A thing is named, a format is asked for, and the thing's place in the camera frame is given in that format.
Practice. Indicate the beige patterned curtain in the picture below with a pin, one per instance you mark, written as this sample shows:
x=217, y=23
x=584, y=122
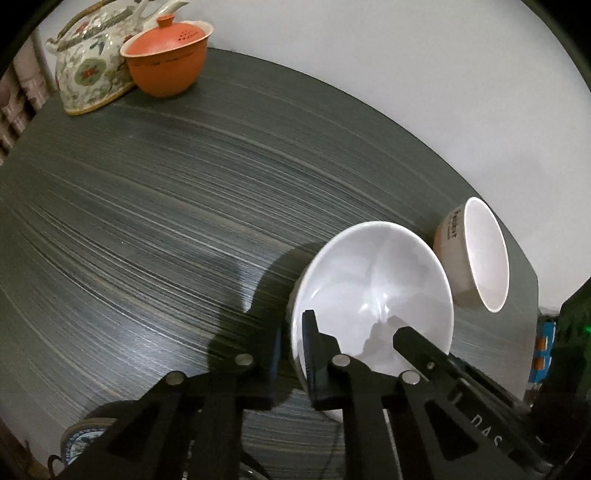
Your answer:
x=23, y=92

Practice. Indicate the orange lidded tea cup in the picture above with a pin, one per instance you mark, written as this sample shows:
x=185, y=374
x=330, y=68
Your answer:
x=161, y=69

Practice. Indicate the floral ceramic teapot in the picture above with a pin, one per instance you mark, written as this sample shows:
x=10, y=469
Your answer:
x=87, y=74

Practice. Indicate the blue and orange box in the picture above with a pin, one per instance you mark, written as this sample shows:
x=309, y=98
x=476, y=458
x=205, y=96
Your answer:
x=544, y=360

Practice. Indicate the small white floral bowl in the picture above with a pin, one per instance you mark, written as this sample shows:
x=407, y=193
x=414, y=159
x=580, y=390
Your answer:
x=369, y=286

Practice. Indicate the white bowl with rabbit print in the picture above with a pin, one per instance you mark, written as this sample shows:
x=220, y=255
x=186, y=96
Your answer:
x=485, y=258

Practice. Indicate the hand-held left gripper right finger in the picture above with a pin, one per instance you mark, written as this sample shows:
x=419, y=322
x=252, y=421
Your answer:
x=314, y=369

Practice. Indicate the large blue floral plate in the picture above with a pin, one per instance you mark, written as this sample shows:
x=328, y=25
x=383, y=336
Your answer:
x=78, y=443

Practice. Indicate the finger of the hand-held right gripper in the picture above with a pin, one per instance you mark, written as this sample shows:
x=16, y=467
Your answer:
x=415, y=346

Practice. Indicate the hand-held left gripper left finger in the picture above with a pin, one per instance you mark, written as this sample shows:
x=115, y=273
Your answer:
x=273, y=364

